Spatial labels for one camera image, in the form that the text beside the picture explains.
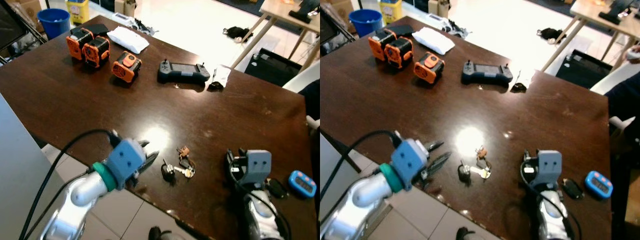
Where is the black device on stand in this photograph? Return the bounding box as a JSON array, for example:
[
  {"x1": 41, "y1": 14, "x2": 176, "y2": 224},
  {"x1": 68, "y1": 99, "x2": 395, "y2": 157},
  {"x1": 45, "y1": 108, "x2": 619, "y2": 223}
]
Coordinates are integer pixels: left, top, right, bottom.
[
  {"x1": 288, "y1": 0, "x2": 321, "y2": 24},
  {"x1": 598, "y1": 0, "x2": 637, "y2": 25}
]

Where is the black case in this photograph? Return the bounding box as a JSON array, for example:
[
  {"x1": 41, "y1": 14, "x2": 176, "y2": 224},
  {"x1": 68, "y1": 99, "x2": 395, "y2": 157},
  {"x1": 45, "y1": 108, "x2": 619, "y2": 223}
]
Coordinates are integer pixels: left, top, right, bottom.
[
  {"x1": 554, "y1": 48, "x2": 614, "y2": 91},
  {"x1": 243, "y1": 48, "x2": 302, "y2": 88}
]

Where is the key bunch with black fob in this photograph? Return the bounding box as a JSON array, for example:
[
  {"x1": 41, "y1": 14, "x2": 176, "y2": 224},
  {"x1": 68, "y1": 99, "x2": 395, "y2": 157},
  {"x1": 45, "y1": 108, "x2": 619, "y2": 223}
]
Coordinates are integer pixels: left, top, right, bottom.
[
  {"x1": 160, "y1": 145, "x2": 196, "y2": 183},
  {"x1": 457, "y1": 145, "x2": 494, "y2": 183}
]

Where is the flat black wallet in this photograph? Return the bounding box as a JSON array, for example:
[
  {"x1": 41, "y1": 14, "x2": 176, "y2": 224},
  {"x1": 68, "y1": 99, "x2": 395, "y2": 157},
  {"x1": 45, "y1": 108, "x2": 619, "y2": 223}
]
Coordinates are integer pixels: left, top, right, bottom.
[
  {"x1": 86, "y1": 23, "x2": 110, "y2": 36},
  {"x1": 394, "y1": 23, "x2": 417, "y2": 37}
]

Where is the yellow container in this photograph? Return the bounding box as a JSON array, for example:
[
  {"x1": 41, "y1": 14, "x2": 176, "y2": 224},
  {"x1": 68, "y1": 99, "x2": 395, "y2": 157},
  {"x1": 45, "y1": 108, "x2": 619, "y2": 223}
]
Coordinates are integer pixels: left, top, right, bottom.
[
  {"x1": 378, "y1": 0, "x2": 404, "y2": 25},
  {"x1": 66, "y1": 0, "x2": 90, "y2": 25}
]

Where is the light wooden table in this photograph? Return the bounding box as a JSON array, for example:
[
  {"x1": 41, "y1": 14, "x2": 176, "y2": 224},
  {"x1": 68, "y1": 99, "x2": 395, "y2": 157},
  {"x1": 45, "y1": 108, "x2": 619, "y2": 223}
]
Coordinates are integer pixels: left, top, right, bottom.
[
  {"x1": 229, "y1": 0, "x2": 321, "y2": 71},
  {"x1": 540, "y1": 0, "x2": 640, "y2": 74}
]

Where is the person in dark clothes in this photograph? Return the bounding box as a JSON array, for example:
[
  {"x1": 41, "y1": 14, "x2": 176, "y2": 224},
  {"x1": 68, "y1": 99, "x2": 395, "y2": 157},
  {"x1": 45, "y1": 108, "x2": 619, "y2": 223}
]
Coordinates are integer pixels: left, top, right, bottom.
[
  {"x1": 604, "y1": 43, "x2": 640, "y2": 240},
  {"x1": 302, "y1": 79, "x2": 321, "y2": 122}
]

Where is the black bundle on floor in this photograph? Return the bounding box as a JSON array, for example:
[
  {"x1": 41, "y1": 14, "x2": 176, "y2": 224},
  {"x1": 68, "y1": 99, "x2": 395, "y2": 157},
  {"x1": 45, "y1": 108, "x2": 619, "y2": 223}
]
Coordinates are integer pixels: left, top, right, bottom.
[
  {"x1": 536, "y1": 27, "x2": 569, "y2": 46},
  {"x1": 223, "y1": 26, "x2": 254, "y2": 44}
]

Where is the small black oval fob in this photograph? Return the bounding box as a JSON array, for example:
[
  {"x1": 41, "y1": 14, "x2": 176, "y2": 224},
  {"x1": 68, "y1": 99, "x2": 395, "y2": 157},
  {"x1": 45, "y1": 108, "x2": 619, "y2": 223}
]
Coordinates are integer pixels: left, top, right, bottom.
[
  {"x1": 562, "y1": 178, "x2": 584, "y2": 200},
  {"x1": 265, "y1": 179, "x2": 289, "y2": 199}
]

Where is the small white packet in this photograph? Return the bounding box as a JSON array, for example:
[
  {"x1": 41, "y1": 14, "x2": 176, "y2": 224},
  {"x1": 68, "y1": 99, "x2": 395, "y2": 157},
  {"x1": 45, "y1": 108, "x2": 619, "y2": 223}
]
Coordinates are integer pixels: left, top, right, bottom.
[
  {"x1": 207, "y1": 65, "x2": 232, "y2": 92},
  {"x1": 509, "y1": 69, "x2": 536, "y2": 94}
]

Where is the blue plastic bucket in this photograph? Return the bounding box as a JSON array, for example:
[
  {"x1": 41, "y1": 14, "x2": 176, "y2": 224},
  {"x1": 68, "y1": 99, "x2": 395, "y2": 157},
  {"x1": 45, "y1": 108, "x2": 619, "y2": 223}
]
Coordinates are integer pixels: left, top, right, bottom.
[
  {"x1": 37, "y1": 8, "x2": 71, "y2": 40},
  {"x1": 348, "y1": 8, "x2": 384, "y2": 39}
]

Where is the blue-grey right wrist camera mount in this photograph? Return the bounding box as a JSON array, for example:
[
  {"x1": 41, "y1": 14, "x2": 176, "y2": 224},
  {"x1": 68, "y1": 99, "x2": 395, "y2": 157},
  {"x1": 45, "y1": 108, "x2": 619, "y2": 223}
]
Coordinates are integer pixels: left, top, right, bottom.
[
  {"x1": 244, "y1": 149, "x2": 273, "y2": 185},
  {"x1": 535, "y1": 150, "x2": 564, "y2": 190}
]

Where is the blue digital timer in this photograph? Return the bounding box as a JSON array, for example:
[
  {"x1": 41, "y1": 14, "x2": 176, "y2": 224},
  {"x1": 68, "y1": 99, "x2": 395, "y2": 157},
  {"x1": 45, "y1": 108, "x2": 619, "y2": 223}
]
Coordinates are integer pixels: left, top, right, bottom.
[
  {"x1": 584, "y1": 170, "x2": 614, "y2": 200},
  {"x1": 288, "y1": 170, "x2": 318, "y2": 199}
]

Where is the white chair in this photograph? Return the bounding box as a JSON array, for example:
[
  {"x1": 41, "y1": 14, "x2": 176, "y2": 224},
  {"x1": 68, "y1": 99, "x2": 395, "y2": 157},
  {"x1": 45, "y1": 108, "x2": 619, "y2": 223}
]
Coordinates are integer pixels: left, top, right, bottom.
[
  {"x1": 282, "y1": 59, "x2": 321, "y2": 132},
  {"x1": 589, "y1": 59, "x2": 640, "y2": 133}
]

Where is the orange black battery pack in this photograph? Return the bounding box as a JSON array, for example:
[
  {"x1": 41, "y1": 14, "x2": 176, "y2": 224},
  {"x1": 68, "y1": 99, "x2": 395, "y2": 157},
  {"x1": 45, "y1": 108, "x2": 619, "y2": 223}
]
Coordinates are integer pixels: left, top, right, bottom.
[
  {"x1": 111, "y1": 51, "x2": 143, "y2": 84},
  {"x1": 413, "y1": 51, "x2": 446, "y2": 85},
  {"x1": 66, "y1": 27, "x2": 94, "y2": 61},
  {"x1": 384, "y1": 36, "x2": 415, "y2": 70},
  {"x1": 82, "y1": 35, "x2": 111, "y2": 69},
  {"x1": 368, "y1": 28, "x2": 397, "y2": 62}
]

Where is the white soft pouch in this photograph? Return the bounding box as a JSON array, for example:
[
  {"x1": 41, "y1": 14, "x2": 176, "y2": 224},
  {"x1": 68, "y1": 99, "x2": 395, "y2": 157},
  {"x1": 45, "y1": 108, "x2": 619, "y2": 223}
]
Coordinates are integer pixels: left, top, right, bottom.
[
  {"x1": 411, "y1": 26, "x2": 456, "y2": 55},
  {"x1": 107, "y1": 25, "x2": 150, "y2": 55}
]

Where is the black folding chair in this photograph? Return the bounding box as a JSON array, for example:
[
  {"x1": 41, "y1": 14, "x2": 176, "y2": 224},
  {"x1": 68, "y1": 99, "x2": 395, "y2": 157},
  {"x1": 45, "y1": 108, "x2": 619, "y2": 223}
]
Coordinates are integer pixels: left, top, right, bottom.
[
  {"x1": 0, "y1": 0, "x2": 49, "y2": 67},
  {"x1": 320, "y1": 4, "x2": 357, "y2": 57}
]

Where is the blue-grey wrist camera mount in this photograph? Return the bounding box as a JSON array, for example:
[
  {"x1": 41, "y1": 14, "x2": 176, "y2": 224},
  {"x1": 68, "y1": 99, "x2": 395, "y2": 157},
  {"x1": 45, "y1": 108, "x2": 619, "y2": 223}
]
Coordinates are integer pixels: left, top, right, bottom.
[
  {"x1": 535, "y1": 150, "x2": 564, "y2": 190},
  {"x1": 107, "y1": 138, "x2": 149, "y2": 184},
  {"x1": 390, "y1": 138, "x2": 430, "y2": 182},
  {"x1": 244, "y1": 149, "x2": 273, "y2": 185}
]

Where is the black robot foot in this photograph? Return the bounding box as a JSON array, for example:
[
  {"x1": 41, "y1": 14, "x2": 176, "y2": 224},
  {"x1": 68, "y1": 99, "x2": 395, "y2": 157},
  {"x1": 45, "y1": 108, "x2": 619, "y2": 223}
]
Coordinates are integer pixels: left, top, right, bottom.
[
  {"x1": 455, "y1": 226, "x2": 477, "y2": 240},
  {"x1": 148, "y1": 225, "x2": 174, "y2": 240}
]

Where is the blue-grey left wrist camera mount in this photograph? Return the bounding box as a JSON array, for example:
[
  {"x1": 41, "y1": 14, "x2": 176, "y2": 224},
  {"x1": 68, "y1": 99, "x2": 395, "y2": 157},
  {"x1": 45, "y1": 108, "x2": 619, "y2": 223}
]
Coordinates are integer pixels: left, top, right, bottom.
[
  {"x1": 107, "y1": 138, "x2": 149, "y2": 184},
  {"x1": 390, "y1": 138, "x2": 430, "y2": 182}
]

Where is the black handheld controller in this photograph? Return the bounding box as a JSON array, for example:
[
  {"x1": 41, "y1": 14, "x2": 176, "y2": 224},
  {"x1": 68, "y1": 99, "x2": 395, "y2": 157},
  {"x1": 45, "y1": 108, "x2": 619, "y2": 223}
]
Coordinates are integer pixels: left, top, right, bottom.
[
  {"x1": 460, "y1": 59, "x2": 515, "y2": 85},
  {"x1": 157, "y1": 59, "x2": 211, "y2": 85}
]

